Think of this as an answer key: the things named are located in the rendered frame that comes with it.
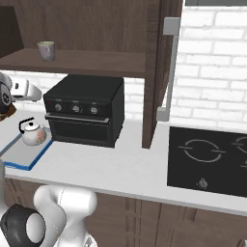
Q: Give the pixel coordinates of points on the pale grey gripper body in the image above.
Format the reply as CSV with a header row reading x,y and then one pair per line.
x,y
33,92

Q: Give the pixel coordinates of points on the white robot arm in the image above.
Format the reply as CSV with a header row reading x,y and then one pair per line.
x,y
61,209

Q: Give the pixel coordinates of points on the grey mug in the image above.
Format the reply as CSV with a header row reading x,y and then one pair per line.
x,y
47,51

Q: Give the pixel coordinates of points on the grey tray with blue rim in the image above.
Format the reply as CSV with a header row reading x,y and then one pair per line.
x,y
19,155

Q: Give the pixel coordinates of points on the dark wood cabinet door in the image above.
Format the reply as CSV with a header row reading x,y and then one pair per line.
x,y
9,30
154,74

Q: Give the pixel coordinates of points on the brown wooden block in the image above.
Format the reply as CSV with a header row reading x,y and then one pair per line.
x,y
9,113

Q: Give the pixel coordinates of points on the black toaster oven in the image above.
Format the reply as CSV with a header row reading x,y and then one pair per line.
x,y
87,109

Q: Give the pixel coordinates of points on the dark wood base cabinets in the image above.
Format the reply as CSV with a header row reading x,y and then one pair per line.
x,y
154,222

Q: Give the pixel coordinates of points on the black hob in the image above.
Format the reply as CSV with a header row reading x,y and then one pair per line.
x,y
205,160

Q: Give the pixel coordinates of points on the black hob knob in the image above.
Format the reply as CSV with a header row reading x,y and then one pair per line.
x,y
202,183

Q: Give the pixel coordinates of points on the grey range hood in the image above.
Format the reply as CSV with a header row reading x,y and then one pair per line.
x,y
215,2

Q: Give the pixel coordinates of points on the dark wood wall cabinet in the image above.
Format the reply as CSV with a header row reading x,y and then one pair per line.
x,y
90,32

